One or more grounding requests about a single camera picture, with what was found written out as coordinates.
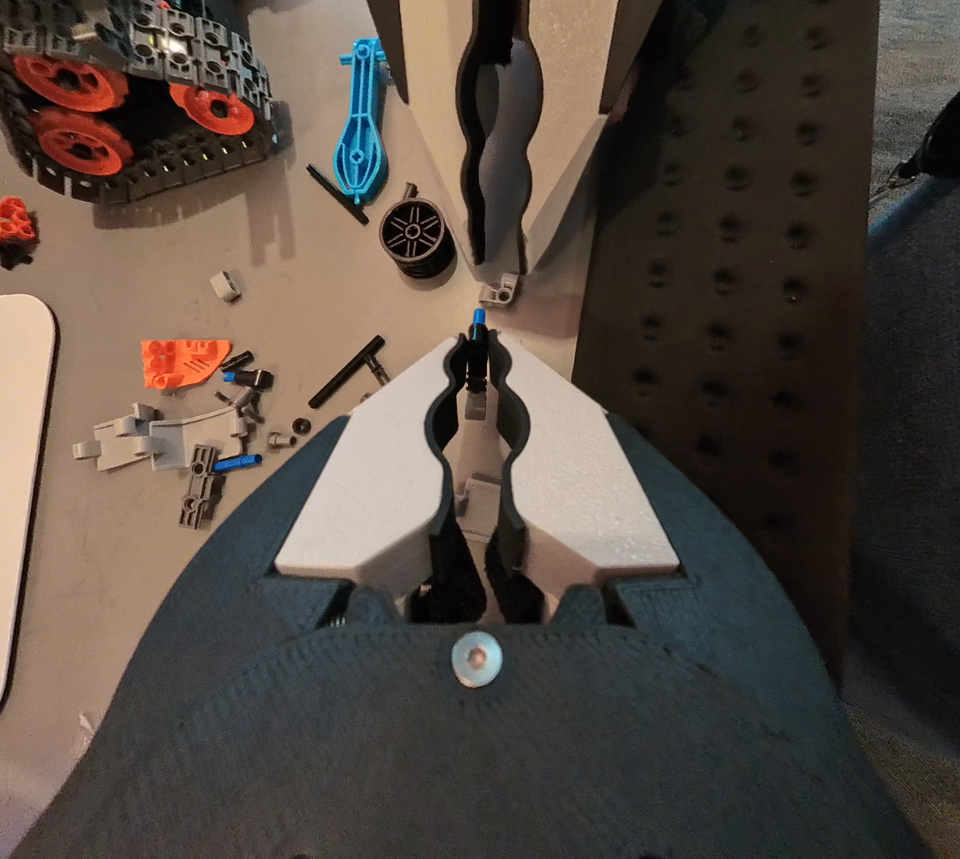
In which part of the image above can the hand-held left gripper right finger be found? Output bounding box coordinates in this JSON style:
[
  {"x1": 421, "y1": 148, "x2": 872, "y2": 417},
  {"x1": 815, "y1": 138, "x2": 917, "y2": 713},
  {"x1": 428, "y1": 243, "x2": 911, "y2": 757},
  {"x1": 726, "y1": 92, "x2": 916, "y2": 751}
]
[{"x1": 489, "y1": 332, "x2": 683, "y2": 624}]

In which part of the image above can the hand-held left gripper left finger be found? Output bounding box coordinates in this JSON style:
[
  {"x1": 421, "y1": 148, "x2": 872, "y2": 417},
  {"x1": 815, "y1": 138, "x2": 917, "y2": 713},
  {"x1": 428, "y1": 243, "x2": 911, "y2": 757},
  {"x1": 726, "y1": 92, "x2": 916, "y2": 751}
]
[{"x1": 273, "y1": 334, "x2": 460, "y2": 624}]

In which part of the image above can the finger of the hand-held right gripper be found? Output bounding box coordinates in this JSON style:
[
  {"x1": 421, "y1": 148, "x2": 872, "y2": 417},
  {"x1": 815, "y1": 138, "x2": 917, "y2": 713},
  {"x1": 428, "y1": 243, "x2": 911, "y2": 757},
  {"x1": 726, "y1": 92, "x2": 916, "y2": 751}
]
[
  {"x1": 517, "y1": 0, "x2": 635, "y2": 275},
  {"x1": 392, "y1": 0, "x2": 489, "y2": 269}
]

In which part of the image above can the blue plastic separator tool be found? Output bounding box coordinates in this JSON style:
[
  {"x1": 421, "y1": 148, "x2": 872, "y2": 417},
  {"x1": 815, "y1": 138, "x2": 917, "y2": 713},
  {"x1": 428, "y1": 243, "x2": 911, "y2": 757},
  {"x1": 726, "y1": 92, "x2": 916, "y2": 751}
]
[{"x1": 332, "y1": 37, "x2": 391, "y2": 208}]

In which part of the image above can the grey angled connector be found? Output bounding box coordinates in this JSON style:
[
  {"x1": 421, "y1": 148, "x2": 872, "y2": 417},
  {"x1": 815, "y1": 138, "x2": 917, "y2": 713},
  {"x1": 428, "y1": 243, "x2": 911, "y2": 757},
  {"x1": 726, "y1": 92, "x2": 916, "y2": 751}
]
[{"x1": 216, "y1": 386, "x2": 264, "y2": 425}]

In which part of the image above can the black thin beam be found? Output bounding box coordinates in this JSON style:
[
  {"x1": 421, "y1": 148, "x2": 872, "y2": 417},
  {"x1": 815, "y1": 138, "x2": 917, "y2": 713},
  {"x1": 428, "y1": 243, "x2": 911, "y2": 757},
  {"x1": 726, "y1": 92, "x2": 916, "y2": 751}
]
[{"x1": 465, "y1": 322, "x2": 490, "y2": 391}]

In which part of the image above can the black axle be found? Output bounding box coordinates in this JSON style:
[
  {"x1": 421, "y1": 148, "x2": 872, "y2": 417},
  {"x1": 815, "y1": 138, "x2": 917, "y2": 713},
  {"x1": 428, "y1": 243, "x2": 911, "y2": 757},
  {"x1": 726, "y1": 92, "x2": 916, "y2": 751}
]
[{"x1": 307, "y1": 336, "x2": 387, "y2": 410}]

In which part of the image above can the black spoked wheel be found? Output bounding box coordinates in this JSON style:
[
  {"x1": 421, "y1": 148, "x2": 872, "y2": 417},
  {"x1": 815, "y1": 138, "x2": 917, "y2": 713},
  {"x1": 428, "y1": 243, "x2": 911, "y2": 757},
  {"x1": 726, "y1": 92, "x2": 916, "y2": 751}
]
[{"x1": 378, "y1": 199, "x2": 455, "y2": 279}]

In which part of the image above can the orange sloped panel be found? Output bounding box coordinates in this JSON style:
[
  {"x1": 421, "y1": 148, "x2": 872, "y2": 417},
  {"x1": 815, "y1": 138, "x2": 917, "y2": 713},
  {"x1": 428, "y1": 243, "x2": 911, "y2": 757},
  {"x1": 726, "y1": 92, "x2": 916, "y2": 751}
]
[{"x1": 141, "y1": 339, "x2": 234, "y2": 391}]

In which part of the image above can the black dimpled pad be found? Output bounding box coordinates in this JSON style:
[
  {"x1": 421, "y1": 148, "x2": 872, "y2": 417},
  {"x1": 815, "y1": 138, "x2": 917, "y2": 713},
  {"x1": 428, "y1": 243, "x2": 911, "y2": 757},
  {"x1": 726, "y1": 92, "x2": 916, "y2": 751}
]
[{"x1": 573, "y1": 0, "x2": 890, "y2": 680}]

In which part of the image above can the grey orange toy tracked robot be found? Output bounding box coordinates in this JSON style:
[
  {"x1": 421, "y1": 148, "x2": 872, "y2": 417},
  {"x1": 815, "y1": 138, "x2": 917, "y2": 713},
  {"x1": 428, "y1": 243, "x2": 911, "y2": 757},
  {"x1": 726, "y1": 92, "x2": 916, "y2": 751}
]
[{"x1": 0, "y1": 0, "x2": 286, "y2": 204}]

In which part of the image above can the white book stand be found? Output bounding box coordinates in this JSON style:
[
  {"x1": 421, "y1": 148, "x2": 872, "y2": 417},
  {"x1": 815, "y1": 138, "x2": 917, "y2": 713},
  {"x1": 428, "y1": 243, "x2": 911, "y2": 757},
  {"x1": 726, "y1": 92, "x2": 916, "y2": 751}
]
[{"x1": 0, "y1": 294, "x2": 60, "y2": 710}]

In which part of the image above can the orange curved piece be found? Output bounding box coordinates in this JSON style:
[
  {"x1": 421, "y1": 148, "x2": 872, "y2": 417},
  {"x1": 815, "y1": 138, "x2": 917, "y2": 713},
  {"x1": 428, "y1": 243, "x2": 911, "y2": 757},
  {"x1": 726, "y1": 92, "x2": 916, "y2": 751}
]
[{"x1": 0, "y1": 196, "x2": 39, "y2": 268}]

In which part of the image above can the dark grey frame connector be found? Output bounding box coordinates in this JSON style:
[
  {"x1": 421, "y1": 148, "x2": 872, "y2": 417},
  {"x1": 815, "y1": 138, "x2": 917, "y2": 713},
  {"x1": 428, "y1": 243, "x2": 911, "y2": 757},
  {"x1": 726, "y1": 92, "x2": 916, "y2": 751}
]
[{"x1": 178, "y1": 445, "x2": 226, "y2": 529}]

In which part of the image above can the black strap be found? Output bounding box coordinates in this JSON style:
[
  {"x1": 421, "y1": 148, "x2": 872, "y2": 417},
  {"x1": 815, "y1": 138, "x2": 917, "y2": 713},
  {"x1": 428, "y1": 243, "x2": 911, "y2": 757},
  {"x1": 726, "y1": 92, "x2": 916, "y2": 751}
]
[{"x1": 870, "y1": 112, "x2": 960, "y2": 204}]

